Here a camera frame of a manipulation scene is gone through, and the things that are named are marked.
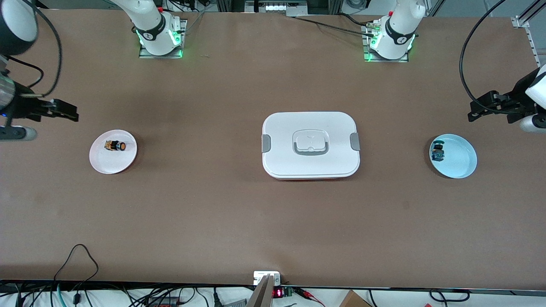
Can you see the red test lead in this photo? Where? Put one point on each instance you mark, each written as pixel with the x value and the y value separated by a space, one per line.
pixel 309 295

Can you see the light blue round plate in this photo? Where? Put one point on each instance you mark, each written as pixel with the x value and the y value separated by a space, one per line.
pixel 458 162

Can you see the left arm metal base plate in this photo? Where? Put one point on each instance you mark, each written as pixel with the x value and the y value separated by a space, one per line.
pixel 386 60

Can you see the green mushroom push-button switch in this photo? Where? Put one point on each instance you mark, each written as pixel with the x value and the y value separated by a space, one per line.
pixel 437 153

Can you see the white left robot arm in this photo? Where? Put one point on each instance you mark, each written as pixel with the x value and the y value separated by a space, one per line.
pixel 399 30

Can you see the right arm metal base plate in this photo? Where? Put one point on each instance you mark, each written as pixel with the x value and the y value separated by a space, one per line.
pixel 182 30

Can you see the orange push-button switch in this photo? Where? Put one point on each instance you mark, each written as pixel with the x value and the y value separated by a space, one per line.
pixel 121 146

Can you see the white socket block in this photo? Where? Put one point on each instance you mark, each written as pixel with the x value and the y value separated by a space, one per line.
pixel 261 275

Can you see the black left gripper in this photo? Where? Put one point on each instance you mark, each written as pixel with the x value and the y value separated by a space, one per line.
pixel 516 102

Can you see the aluminium frame rail with bracket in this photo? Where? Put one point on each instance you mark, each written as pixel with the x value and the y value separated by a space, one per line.
pixel 521 21

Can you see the pink round plate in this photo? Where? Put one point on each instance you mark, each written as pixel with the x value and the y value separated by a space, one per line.
pixel 113 164

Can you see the grey aluminium profile bar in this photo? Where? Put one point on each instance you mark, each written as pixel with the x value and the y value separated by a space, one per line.
pixel 262 296

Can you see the brown cardboard piece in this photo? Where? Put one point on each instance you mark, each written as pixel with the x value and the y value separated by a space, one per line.
pixel 353 300

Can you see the white lunch box grey latches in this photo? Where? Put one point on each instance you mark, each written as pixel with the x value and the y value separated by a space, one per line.
pixel 311 166

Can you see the red LED display module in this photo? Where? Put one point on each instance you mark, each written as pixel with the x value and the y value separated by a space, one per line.
pixel 278 293

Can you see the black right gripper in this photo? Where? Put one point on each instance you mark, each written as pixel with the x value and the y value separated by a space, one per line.
pixel 24 107

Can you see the metal frame crossbar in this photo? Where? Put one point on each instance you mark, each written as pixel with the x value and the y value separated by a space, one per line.
pixel 277 6

